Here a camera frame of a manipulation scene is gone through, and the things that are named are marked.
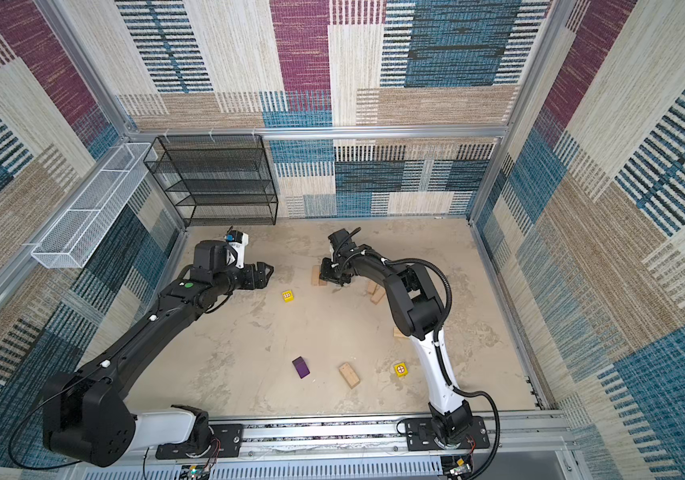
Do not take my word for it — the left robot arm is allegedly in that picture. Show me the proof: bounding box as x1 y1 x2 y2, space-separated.
42 230 274 467

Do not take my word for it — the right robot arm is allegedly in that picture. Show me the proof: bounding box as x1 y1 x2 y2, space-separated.
320 229 473 447

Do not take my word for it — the wood block front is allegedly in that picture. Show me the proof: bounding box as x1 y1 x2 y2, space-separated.
338 362 360 389

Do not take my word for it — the purple block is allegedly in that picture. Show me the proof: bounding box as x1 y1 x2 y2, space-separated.
292 356 310 379

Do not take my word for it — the yellow cube red mark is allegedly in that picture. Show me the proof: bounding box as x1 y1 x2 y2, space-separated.
393 362 408 378

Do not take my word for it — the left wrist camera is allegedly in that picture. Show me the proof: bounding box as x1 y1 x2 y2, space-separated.
224 227 250 269

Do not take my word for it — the black wire shelf rack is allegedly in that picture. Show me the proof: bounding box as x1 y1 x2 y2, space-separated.
144 134 280 227

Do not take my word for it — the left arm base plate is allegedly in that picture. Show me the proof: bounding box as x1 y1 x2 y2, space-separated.
154 424 244 461

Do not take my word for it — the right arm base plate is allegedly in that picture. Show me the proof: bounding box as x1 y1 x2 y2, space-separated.
395 416 491 451

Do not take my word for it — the white mesh wall basket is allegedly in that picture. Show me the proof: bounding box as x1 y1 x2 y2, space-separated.
30 143 150 269

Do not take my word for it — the aluminium front rail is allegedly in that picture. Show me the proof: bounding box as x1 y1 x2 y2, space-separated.
61 410 591 479

